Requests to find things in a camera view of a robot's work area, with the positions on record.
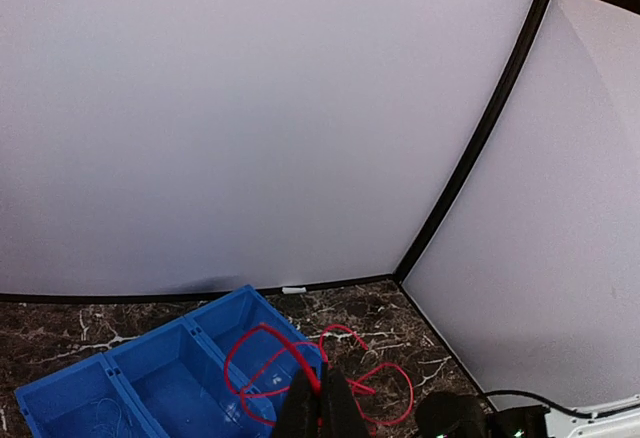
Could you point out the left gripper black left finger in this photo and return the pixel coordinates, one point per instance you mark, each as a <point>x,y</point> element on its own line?
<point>300,412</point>

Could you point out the right black frame post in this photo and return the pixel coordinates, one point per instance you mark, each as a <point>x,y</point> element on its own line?
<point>477,142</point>

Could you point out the blue three-compartment plastic bin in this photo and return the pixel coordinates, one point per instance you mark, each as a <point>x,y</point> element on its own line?
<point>188,378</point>

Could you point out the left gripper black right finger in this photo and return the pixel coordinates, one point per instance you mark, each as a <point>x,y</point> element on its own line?
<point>340,416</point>

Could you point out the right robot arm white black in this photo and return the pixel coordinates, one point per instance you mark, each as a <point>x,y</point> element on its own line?
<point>445,414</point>

